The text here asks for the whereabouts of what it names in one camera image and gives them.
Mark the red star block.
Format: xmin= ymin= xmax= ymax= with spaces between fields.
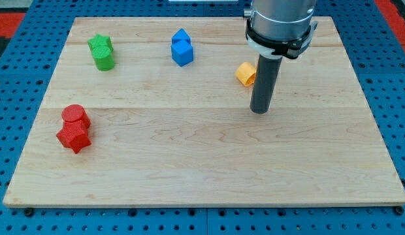
xmin=56 ymin=121 xmax=91 ymax=154

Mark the yellow hexagon block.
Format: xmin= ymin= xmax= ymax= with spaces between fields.
xmin=235 ymin=62 xmax=256 ymax=87

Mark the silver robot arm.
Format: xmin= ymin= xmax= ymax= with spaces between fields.
xmin=244 ymin=0 xmax=317 ymax=59

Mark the black cable clamp on arm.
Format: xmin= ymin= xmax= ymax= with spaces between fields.
xmin=246 ymin=20 xmax=318 ymax=59

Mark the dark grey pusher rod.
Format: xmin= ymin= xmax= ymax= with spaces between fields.
xmin=250 ymin=55 xmax=282 ymax=114

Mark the blue pentagon block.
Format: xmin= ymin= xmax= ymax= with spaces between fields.
xmin=171 ymin=28 xmax=191 ymax=44

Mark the green cylinder block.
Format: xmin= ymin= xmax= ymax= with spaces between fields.
xmin=91 ymin=46 xmax=115 ymax=71

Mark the wooden board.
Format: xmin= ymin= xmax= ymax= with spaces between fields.
xmin=3 ymin=17 xmax=405 ymax=208

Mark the blue cube block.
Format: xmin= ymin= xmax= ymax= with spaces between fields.
xmin=171 ymin=40 xmax=194 ymax=67

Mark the red cylinder block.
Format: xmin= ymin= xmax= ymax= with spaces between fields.
xmin=61 ymin=104 xmax=91 ymax=129

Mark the green star block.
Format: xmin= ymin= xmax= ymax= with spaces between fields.
xmin=88 ymin=34 xmax=114 ymax=52

